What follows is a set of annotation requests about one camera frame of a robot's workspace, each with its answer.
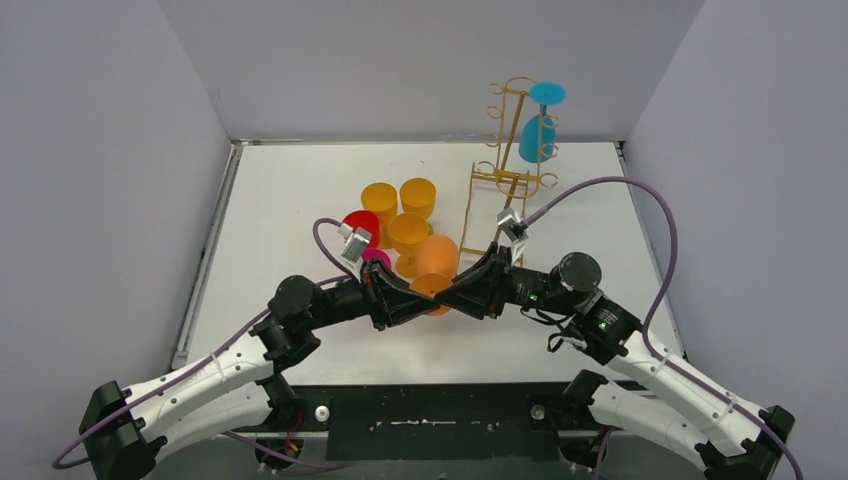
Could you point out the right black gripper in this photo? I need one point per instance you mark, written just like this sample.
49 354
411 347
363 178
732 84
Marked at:
484 287

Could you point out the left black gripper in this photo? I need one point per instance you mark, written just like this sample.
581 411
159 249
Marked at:
374 292

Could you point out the pink plastic wine glass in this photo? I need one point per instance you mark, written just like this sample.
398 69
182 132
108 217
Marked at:
377 254

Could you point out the orange plastic wine glass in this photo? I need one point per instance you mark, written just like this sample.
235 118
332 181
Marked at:
436 265

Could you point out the yellow wine glass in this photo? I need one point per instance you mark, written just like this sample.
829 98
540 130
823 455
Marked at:
407 231
381 199
418 196

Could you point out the red plastic wine glass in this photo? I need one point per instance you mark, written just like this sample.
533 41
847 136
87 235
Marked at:
368 221

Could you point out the yellow wine glass front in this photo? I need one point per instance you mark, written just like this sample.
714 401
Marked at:
381 199

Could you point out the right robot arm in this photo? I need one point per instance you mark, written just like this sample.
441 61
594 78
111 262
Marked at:
721 434

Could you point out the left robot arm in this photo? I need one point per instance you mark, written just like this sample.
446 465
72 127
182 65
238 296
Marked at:
125 429

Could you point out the blue plastic wine glass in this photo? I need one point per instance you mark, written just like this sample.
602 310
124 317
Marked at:
539 134

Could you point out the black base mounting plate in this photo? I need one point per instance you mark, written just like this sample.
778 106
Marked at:
439 421

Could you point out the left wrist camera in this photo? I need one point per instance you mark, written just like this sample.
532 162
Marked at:
357 240

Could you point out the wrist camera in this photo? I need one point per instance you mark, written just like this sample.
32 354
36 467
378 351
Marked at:
357 240
513 225

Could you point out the gold wire glass rack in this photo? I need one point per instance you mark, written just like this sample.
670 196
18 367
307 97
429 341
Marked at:
513 177

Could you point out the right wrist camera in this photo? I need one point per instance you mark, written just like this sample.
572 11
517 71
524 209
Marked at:
513 225

